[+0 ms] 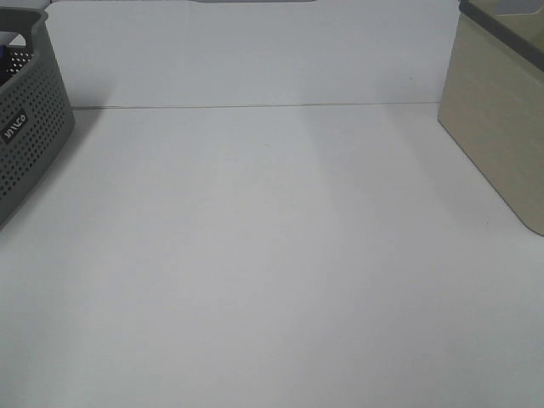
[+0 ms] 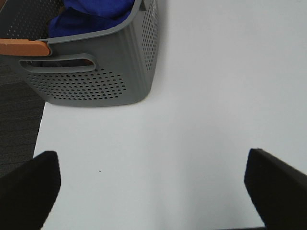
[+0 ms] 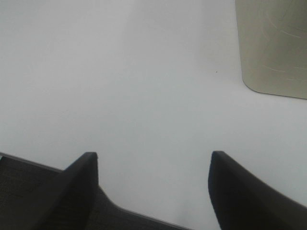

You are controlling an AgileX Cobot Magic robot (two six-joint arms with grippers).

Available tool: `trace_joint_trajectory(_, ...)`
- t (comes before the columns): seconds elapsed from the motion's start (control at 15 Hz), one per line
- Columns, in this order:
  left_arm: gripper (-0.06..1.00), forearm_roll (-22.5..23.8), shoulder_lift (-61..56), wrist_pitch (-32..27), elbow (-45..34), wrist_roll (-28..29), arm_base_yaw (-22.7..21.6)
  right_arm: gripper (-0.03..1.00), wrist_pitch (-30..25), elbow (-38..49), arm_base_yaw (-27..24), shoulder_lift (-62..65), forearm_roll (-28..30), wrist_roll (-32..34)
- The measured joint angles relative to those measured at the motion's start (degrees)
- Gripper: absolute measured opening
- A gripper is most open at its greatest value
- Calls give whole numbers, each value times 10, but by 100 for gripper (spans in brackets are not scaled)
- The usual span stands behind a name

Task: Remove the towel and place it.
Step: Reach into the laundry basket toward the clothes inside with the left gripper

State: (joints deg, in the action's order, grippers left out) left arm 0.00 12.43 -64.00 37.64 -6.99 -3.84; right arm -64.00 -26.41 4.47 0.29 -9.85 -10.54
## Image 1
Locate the grey perforated plastic basket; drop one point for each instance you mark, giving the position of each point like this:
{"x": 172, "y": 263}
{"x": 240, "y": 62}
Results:
{"x": 36, "y": 114}

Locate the beige storage bin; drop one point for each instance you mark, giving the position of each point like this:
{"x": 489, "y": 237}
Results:
{"x": 492, "y": 100}

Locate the blue microfibre towel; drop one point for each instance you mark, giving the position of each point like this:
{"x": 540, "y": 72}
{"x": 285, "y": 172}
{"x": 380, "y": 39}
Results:
{"x": 5, "y": 58}

